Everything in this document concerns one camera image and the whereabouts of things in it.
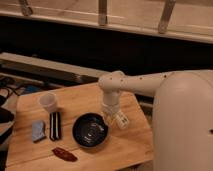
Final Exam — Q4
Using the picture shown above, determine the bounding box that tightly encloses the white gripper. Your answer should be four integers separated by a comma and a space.
101, 103, 119, 126

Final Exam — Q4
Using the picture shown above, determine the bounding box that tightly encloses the dark ceramic bowl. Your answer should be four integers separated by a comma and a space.
72, 113, 109, 148

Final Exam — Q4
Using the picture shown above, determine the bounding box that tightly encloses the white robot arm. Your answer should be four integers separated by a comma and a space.
98, 70, 213, 171

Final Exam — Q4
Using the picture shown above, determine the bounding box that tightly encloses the wooden table board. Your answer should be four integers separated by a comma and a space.
6, 83, 153, 171

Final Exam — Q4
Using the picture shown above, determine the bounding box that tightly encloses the brown leather pouch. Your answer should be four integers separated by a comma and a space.
52, 147, 78, 162

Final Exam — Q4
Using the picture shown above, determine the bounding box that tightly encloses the translucent plastic cup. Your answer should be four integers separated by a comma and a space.
38, 93, 57, 113

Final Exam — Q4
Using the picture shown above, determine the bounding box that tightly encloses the blue sponge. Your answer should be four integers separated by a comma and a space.
32, 120, 46, 143

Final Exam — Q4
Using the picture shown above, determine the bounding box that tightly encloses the black cables bundle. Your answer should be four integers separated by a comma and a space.
0, 76, 21, 171

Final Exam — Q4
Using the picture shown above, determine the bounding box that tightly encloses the metal rail post middle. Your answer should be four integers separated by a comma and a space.
98, 0, 107, 26

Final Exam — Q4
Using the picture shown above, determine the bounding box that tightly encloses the metal rail post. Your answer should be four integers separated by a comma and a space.
158, 0, 176, 34
98, 0, 107, 26

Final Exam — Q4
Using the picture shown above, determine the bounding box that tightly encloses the metal rail post right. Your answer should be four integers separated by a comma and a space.
158, 0, 176, 34

